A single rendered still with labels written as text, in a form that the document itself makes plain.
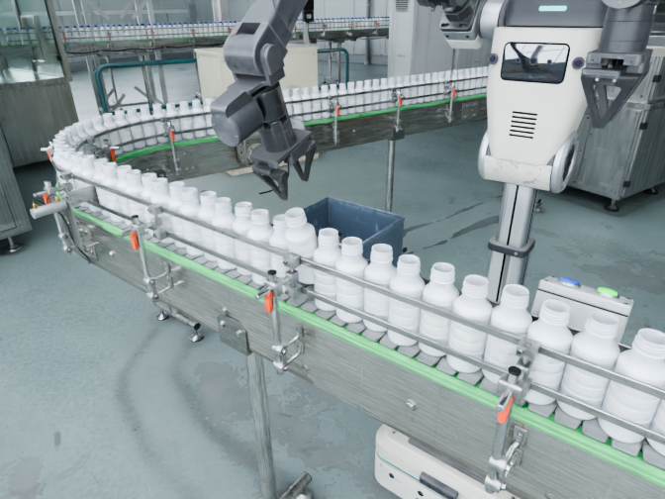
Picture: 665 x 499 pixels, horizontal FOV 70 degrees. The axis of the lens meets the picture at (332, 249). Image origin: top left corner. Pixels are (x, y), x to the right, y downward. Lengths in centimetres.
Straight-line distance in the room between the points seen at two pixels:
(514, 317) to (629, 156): 370
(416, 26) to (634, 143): 343
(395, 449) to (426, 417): 80
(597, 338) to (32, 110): 570
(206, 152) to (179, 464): 137
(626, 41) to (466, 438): 64
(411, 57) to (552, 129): 559
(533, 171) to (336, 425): 130
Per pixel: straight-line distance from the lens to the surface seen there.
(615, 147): 443
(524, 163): 130
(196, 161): 238
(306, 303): 99
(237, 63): 77
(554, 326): 74
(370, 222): 160
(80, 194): 155
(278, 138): 81
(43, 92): 600
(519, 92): 127
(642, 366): 74
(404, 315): 83
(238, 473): 199
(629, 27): 77
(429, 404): 89
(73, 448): 228
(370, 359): 90
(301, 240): 90
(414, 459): 169
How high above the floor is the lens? 155
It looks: 27 degrees down
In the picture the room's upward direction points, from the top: 1 degrees counter-clockwise
